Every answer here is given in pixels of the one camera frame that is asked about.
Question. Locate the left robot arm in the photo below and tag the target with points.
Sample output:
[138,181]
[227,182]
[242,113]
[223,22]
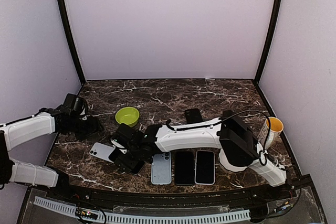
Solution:
[70,117]

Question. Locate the right black frame post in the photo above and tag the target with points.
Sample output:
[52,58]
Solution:
[268,41]

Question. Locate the white cable duct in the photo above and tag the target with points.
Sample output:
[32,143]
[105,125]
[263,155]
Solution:
[141,215]

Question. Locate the black frame post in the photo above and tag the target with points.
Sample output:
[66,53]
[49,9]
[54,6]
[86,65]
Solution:
[268,41]
[70,41]

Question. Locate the patterned white mug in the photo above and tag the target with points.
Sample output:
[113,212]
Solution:
[269,132]

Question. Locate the silver white phone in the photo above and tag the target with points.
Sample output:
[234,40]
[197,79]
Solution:
[101,151]

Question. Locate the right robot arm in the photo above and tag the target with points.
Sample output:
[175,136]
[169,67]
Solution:
[239,148]

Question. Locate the lavender phone case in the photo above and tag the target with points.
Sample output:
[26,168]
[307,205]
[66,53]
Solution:
[195,169]

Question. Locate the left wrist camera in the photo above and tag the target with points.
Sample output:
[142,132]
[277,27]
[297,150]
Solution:
[75,105]

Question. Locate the black front rail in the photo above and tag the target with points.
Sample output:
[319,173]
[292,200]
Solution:
[237,190]

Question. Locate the dark purple edged phone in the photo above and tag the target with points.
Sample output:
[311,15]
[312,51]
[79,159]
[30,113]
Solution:
[137,168]

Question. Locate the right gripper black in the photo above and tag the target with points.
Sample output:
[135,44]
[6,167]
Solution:
[129,163]

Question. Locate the white scalloped dish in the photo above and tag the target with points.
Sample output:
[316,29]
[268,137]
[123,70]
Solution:
[229,167]

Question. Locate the left black frame post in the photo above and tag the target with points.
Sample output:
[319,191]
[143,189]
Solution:
[70,41]

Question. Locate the black magsafe phone case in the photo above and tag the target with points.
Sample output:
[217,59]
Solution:
[193,116]

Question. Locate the green bowl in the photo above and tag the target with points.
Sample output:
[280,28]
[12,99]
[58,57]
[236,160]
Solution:
[127,115]

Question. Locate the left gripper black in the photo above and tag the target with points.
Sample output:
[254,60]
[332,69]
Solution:
[93,127]

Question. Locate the light blue phone case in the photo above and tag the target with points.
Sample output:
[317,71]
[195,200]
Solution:
[161,169]

